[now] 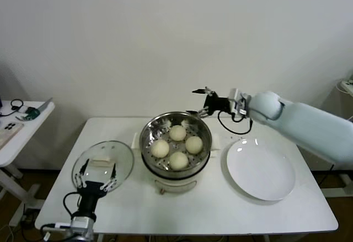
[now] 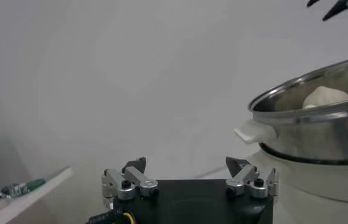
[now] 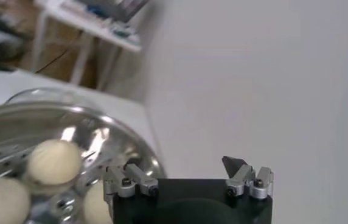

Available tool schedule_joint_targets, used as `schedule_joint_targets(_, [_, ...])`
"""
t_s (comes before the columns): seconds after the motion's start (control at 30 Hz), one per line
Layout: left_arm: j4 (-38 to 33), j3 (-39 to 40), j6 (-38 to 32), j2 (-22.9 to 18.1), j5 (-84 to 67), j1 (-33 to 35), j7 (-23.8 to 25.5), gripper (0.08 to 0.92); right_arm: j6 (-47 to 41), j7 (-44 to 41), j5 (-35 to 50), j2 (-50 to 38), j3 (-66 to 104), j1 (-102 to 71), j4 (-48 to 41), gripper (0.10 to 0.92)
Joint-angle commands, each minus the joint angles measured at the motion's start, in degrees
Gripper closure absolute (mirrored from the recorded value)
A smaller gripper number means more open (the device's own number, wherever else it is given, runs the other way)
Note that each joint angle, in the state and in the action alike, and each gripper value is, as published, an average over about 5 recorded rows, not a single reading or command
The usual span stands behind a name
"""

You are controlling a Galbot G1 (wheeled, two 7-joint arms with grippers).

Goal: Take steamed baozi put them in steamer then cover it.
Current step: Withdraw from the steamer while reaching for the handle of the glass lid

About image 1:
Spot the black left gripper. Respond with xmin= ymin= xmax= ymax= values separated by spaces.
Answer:
xmin=74 ymin=158 xmax=118 ymax=215

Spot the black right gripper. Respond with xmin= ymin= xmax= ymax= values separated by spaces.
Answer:
xmin=186 ymin=87 xmax=231 ymax=117

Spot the glass lid with white handle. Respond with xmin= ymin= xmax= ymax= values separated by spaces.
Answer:
xmin=72 ymin=140 xmax=135 ymax=196

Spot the white steamed baozi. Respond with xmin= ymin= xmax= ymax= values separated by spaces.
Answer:
xmin=169 ymin=125 xmax=187 ymax=142
xmin=151 ymin=139 xmax=170 ymax=159
xmin=169 ymin=151 xmax=190 ymax=170
xmin=185 ymin=136 xmax=204 ymax=155

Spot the stainless steel steamer basket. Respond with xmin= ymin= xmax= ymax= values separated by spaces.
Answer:
xmin=139 ymin=111 xmax=213 ymax=173

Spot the white side table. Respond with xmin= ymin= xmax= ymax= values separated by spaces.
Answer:
xmin=0 ymin=100 xmax=56 ymax=228

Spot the white electric cooker base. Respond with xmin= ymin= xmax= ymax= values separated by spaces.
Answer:
xmin=132 ymin=131 xmax=222 ymax=196

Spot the black floor power strip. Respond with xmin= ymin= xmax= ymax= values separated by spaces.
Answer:
xmin=20 ymin=210 xmax=39 ymax=229

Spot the white round plate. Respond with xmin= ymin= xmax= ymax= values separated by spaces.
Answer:
xmin=226 ymin=138 xmax=296 ymax=201

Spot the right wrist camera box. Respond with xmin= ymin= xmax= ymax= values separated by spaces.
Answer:
xmin=228 ymin=88 xmax=252 ymax=116

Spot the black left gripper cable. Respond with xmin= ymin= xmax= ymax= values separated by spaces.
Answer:
xmin=63 ymin=192 xmax=82 ymax=218

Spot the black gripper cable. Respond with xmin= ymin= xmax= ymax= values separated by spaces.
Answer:
xmin=63 ymin=192 xmax=82 ymax=218
xmin=217 ymin=111 xmax=254 ymax=136

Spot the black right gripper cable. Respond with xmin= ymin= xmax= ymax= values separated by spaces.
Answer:
xmin=217 ymin=111 xmax=254 ymax=136

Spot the beige phone with camera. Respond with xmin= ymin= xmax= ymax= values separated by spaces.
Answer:
xmin=0 ymin=122 xmax=25 ymax=149

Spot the black cable loop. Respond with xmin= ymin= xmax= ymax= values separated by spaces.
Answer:
xmin=0 ymin=99 xmax=25 ymax=117

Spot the white desk foot frame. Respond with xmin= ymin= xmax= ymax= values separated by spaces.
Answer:
xmin=321 ymin=173 xmax=353 ymax=198

